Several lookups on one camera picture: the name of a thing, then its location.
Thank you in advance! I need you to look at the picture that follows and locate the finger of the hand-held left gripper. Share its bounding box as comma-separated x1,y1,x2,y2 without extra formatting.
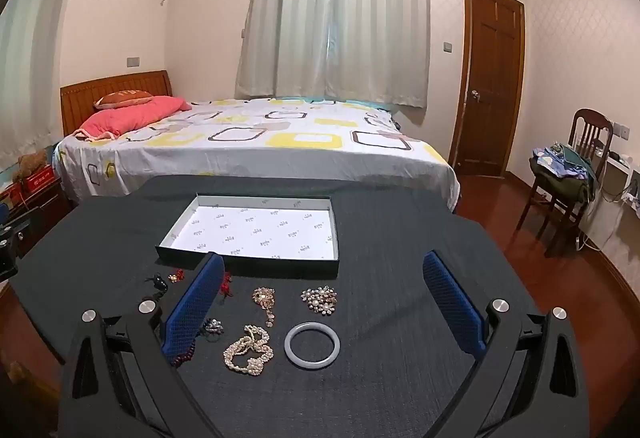
0,205,45,283

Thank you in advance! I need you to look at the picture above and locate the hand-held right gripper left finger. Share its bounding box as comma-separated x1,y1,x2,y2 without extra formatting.
59,252,226,438

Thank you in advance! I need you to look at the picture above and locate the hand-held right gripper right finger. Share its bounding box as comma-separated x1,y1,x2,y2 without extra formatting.
422,250,591,438

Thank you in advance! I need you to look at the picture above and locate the silver flower ring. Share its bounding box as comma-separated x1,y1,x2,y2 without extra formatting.
202,318,225,343

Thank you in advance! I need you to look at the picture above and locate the dark red bead bracelet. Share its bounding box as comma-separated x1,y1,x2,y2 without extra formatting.
167,343,196,367

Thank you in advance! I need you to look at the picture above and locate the white pearl necklace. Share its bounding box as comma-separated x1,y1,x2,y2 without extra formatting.
222,324,276,375

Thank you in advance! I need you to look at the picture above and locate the gold pendant brooch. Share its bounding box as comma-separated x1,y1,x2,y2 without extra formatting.
251,287,278,329

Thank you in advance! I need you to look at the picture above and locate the dark green shallow box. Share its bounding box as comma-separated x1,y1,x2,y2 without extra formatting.
155,193,341,279

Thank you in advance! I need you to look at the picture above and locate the pale jade bangle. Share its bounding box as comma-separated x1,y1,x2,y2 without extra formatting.
284,321,341,371

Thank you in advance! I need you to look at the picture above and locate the rhinestone flower brooch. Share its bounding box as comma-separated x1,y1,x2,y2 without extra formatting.
300,285,338,317

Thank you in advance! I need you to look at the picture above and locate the wooden nightstand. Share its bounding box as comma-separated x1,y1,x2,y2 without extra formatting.
0,183,76,259

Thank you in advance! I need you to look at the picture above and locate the red box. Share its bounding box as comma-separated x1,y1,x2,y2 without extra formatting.
22,165,56,193

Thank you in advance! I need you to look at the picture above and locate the brown teddy bear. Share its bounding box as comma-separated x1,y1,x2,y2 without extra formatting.
12,150,48,183

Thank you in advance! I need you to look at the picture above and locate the dark grey tablecloth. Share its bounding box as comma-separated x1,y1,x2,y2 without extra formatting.
7,175,556,438

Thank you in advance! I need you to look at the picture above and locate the wooden headboard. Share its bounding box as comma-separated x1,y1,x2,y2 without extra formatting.
60,70,173,139

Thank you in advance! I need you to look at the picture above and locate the pink quilt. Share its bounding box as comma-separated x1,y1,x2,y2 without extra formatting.
75,95,193,141

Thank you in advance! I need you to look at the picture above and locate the pile of clothes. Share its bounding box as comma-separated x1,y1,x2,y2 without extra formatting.
530,143,598,206

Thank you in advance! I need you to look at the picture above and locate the orange pillow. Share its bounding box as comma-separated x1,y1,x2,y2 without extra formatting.
94,90,153,110

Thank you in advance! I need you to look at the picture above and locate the bed with patterned sheet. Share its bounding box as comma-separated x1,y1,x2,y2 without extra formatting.
52,96,461,213

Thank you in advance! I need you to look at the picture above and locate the white side cabinet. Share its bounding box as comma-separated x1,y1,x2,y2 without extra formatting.
575,153,640,253

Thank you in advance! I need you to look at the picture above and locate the brown wooden door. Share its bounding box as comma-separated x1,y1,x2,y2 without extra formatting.
447,0,526,177

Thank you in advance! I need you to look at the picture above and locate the wooden chair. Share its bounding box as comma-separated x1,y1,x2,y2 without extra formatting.
515,108,615,259

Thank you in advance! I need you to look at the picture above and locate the white striped curtain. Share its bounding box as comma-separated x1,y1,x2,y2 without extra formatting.
235,0,431,111

